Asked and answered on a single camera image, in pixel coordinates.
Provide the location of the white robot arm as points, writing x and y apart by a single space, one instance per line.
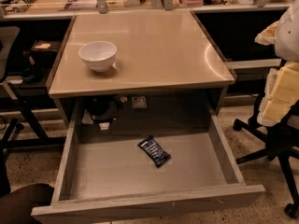
287 35

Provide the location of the black box with label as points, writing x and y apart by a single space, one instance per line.
45 52

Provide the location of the dark round object bottom left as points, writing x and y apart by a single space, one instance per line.
16 207

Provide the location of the black office chair right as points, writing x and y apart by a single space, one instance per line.
281 141

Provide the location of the open grey wooden drawer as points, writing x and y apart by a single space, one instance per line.
106 178

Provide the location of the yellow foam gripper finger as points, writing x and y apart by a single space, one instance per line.
267 36
281 93

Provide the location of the grey office chair left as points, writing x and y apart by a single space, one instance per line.
7 37

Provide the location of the white ceramic bowl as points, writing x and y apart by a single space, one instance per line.
99 55

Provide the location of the beige top counter cabinet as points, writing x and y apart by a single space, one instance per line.
157 51

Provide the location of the blue rxbar snack bar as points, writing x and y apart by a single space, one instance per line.
154 151

